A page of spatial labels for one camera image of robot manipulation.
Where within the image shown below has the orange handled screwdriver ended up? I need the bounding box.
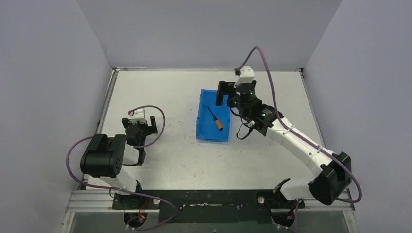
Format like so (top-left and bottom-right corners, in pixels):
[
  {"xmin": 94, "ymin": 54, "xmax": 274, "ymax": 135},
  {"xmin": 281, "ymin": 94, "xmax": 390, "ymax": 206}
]
[{"xmin": 208, "ymin": 106, "xmax": 223, "ymax": 131}]

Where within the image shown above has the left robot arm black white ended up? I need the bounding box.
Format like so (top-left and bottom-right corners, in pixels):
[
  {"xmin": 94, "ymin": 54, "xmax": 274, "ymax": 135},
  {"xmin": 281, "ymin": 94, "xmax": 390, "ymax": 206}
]
[{"xmin": 80, "ymin": 116, "xmax": 158, "ymax": 209}]

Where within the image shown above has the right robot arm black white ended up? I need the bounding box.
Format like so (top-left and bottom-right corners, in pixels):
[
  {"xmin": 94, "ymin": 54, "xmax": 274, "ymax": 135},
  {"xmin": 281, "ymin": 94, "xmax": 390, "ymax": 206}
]
[{"xmin": 216, "ymin": 80, "xmax": 352, "ymax": 208}]

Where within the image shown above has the blue plastic bin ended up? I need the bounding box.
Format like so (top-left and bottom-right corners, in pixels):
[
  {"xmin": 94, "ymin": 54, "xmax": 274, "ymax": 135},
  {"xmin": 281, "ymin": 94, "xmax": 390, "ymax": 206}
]
[{"xmin": 196, "ymin": 89, "xmax": 231, "ymax": 142}]

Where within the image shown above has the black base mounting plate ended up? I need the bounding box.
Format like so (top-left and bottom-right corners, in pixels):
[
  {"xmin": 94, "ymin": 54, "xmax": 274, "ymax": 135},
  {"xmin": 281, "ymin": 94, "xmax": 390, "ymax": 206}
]
[{"xmin": 112, "ymin": 189, "xmax": 305, "ymax": 226}]

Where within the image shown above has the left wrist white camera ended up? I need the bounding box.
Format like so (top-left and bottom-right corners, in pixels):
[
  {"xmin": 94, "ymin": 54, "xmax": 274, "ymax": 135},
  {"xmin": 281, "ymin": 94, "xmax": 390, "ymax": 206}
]
[{"xmin": 128, "ymin": 108, "xmax": 147, "ymax": 124}]

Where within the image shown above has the wrist white camera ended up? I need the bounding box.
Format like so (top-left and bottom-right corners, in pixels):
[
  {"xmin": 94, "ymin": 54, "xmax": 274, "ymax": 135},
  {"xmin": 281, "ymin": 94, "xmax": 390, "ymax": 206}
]
[
  {"xmin": 234, "ymin": 66, "xmax": 255, "ymax": 88},
  {"xmin": 128, "ymin": 108, "xmax": 147, "ymax": 124}
]

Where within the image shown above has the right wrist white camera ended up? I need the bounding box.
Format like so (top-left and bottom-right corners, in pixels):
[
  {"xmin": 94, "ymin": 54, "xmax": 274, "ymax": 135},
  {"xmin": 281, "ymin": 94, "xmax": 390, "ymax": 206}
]
[{"xmin": 234, "ymin": 66, "xmax": 255, "ymax": 88}]

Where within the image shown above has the aluminium frame rail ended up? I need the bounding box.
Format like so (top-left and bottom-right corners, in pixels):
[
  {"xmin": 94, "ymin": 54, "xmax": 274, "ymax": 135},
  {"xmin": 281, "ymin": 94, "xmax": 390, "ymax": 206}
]
[{"xmin": 65, "ymin": 190, "xmax": 355, "ymax": 213}]

